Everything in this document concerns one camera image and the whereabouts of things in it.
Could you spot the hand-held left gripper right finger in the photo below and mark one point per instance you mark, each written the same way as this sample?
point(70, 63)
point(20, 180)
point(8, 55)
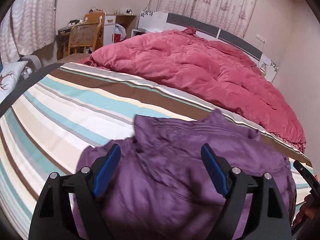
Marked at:
point(215, 171)

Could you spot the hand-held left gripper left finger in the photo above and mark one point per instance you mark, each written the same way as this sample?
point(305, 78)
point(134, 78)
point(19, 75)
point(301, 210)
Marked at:
point(106, 168)

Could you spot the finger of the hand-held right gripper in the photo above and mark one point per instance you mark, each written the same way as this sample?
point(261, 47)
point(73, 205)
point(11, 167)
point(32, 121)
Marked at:
point(300, 167)

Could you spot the purple down jacket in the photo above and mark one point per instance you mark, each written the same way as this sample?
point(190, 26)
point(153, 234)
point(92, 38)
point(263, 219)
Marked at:
point(170, 165)

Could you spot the person's right hand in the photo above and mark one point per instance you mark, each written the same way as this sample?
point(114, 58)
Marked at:
point(308, 211)

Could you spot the striped bed sheet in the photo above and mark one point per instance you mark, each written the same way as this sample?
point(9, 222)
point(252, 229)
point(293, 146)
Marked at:
point(57, 120)

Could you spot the red comforter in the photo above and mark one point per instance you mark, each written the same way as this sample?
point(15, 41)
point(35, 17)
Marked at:
point(200, 72)

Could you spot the black bed edge band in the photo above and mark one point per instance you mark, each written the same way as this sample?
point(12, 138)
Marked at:
point(27, 81)

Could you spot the grey armrest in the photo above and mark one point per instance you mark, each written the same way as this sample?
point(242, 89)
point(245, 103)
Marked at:
point(32, 61)

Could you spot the deer print pillow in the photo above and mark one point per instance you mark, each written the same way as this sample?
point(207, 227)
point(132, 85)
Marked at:
point(11, 76)

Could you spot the wicker chair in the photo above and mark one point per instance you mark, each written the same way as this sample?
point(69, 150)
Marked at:
point(82, 36)

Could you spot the white plastic bag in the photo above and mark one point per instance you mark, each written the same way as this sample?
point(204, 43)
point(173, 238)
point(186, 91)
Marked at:
point(120, 33)

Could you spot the white drawer cabinet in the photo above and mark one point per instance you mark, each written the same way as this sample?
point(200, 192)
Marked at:
point(109, 31)

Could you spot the white nightstand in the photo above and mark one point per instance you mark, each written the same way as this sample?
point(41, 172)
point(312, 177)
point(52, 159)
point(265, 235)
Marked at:
point(139, 32)

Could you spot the dark patterned box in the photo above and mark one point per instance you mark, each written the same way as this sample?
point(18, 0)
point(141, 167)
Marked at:
point(64, 29)

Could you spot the cluttered wooden desk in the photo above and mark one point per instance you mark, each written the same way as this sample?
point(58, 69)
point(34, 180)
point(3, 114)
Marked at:
point(126, 21)

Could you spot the brown bag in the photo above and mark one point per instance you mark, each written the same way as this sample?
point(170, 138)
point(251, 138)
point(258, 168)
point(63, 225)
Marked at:
point(95, 17)

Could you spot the white and grey headboard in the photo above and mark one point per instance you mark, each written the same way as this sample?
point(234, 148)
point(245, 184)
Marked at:
point(190, 21)

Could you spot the power strip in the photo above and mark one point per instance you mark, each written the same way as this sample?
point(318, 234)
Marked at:
point(128, 11)

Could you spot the patterned side curtain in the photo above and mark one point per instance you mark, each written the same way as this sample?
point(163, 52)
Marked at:
point(27, 22)

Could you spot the patterned window curtain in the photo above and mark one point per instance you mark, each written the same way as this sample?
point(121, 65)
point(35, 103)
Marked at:
point(210, 2)

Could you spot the white wall socket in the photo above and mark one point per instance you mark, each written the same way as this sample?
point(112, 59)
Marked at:
point(260, 37)

